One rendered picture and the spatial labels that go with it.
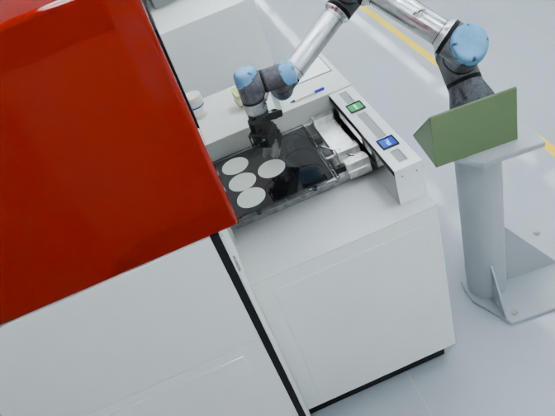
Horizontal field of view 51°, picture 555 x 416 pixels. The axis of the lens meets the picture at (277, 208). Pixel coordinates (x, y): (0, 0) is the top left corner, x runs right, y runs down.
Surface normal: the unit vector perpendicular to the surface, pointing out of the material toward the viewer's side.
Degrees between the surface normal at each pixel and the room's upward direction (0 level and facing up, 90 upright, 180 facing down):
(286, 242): 0
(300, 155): 0
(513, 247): 90
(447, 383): 0
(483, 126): 90
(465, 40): 52
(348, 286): 90
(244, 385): 90
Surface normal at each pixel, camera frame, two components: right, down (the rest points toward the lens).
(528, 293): -0.27, -0.73
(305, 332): 0.29, 0.57
